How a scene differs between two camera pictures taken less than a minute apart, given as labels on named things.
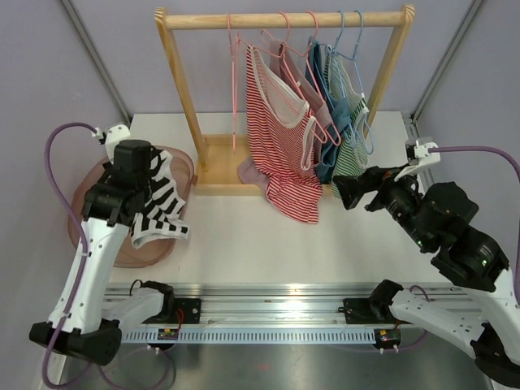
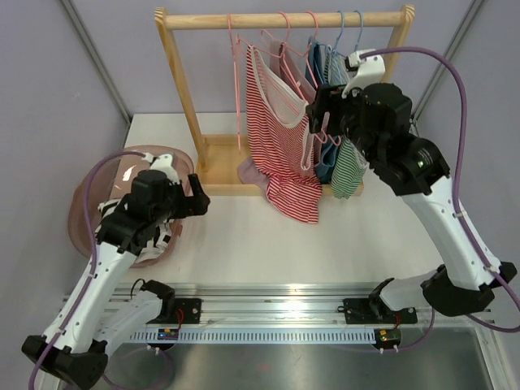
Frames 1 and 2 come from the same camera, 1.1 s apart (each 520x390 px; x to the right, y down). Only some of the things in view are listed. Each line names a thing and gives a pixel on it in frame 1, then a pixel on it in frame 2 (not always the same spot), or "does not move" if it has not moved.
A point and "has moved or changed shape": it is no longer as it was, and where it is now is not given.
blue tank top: x=336 y=110 does not move
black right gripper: x=351 y=188 -> x=328 y=99
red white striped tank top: x=283 y=132 does not move
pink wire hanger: x=232 y=87 -> x=236 y=52
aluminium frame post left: x=97 y=61 does not move
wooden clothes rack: x=218 y=158 does not move
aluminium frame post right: x=464 y=29 does not move
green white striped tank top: x=348 y=150 does not move
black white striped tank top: x=160 y=218 has moved or changed shape
